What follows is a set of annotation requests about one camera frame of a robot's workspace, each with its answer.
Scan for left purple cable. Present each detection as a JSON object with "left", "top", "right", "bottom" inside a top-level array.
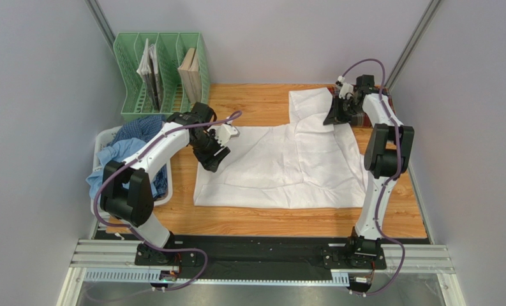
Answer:
[{"left": 93, "top": 110, "right": 243, "bottom": 294}]

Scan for dark blue checked shirt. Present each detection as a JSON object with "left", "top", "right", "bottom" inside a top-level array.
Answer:
[{"left": 106, "top": 115, "right": 168, "bottom": 200}]

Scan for purple cable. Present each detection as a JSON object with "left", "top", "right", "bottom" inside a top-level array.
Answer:
[
  {"left": 339, "top": 58, "right": 406, "bottom": 296},
  {"left": 93, "top": 110, "right": 243, "bottom": 294}
]

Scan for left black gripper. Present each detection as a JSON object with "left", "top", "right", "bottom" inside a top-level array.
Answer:
[{"left": 191, "top": 129, "right": 230, "bottom": 173}]

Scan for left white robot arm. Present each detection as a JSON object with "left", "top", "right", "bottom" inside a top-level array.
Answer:
[{"left": 93, "top": 103, "right": 242, "bottom": 265}]

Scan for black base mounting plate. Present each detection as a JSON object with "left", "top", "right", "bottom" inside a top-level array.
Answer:
[{"left": 95, "top": 231, "right": 431, "bottom": 283}]

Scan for aluminium frame rail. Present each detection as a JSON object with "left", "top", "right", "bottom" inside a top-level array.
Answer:
[{"left": 57, "top": 232, "right": 465, "bottom": 305}]

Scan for folded red plaid shirt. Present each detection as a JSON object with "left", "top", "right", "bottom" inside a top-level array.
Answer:
[{"left": 328, "top": 85, "right": 373, "bottom": 128}]

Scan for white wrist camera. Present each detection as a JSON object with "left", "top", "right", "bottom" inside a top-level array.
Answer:
[
  {"left": 215, "top": 124, "right": 240, "bottom": 145},
  {"left": 335, "top": 76, "right": 354, "bottom": 99}
]

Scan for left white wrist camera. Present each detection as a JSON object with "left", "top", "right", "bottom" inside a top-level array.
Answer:
[{"left": 215, "top": 124, "right": 240, "bottom": 145}]

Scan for white long sleeve shirt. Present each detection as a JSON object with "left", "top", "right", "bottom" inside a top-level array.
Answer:
[{"left": 193, "top": 88, "right": 368, "bottom": 209}]

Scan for magazines in organizer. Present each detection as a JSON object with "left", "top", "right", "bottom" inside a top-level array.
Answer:
[{"left": 137, "top": 38, "right": 163, "bottom": 112}]

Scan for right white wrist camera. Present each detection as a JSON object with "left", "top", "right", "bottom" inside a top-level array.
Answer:
[{"left": 335, "top": 76, "right": 354, "bottom": 99}]

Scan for white laundry basket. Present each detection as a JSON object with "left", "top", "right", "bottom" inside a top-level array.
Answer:
[{"left": 93, "top": 126, "right": 174, "bottom": 207}]

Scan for light blue crumpled shirt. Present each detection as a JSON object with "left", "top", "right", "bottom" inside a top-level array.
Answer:
[{"left": 86, "top": 138, "right": 146, "bottom": 200}]

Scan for beige books in organizer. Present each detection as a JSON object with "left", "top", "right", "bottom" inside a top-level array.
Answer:
[{"left": 177, "top": 48, "right": 202, "bottom": 104}]

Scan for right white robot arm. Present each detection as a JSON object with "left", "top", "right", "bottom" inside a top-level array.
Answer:
[{"left": 324, "top": 75, "right": 415, "bottom": 268}]

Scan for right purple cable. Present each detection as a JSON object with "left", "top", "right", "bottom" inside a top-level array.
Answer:
[{"left": 339, "top": 58, "right": 406, "bottom": 296}]

